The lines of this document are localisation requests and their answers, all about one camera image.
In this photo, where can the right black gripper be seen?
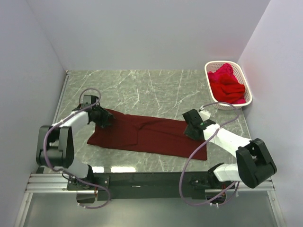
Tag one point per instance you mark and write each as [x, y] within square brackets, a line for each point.
[191, 129]

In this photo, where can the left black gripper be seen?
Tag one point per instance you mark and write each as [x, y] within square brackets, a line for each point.
[104, 117]

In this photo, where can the maroon t shirt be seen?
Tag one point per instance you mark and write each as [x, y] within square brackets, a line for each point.
[144, 134]

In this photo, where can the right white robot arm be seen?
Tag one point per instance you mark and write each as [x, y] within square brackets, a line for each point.
[254, 163]

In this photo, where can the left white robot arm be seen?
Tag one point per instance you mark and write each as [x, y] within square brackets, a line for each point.
[55, 146]

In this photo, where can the white plastic laundry basket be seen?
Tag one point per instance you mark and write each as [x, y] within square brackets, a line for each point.
[227, 83]

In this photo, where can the pink t shirt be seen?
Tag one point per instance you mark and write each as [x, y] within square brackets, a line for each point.
[223, 69]

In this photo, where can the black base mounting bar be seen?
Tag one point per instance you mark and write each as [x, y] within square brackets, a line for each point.
[159, 185]

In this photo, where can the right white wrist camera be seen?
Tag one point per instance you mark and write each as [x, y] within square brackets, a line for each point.
[204, 113]

